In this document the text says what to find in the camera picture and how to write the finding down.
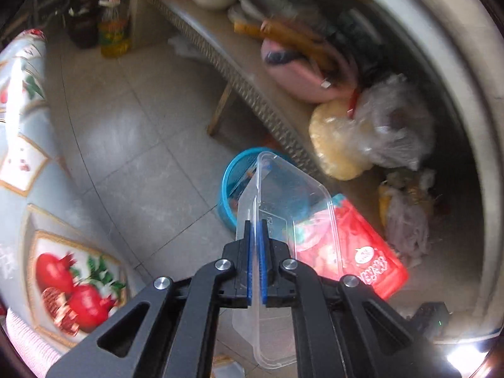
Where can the crumpled plastic bags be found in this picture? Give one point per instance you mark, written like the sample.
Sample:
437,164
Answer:
405,216

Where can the red plastic bag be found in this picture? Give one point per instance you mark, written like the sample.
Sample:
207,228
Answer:
366,260

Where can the pink plastic basin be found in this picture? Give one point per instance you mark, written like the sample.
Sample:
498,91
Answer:
303,82

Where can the plastic bag of yellow grain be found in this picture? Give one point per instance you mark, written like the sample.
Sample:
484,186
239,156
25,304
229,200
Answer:
334,141

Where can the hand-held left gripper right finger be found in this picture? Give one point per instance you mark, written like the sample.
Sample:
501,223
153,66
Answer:
264,264

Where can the fruit print tablecloth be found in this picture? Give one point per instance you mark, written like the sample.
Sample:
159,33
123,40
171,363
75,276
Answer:
39,189

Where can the dark bottle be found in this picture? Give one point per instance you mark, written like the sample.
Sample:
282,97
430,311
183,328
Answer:
82,27

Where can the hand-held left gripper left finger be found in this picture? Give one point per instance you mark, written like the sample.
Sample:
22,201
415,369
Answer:
249,264

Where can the metal shelf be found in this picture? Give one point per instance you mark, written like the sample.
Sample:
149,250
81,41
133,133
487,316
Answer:
244,59

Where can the brown wooden utensils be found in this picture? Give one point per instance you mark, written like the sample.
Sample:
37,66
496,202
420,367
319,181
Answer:
287,33

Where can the pink mesh cloth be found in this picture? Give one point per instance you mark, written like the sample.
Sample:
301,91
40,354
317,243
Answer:
27,346

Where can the blue plastic basket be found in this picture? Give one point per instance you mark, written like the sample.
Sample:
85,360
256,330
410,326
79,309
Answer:
228,189

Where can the clear plastic container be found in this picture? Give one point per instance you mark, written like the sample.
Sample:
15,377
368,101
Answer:
287,204

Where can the cooking oil bottle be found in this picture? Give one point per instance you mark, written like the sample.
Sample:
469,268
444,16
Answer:
114,35

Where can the stack of plates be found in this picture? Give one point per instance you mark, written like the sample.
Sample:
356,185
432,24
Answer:
252,6

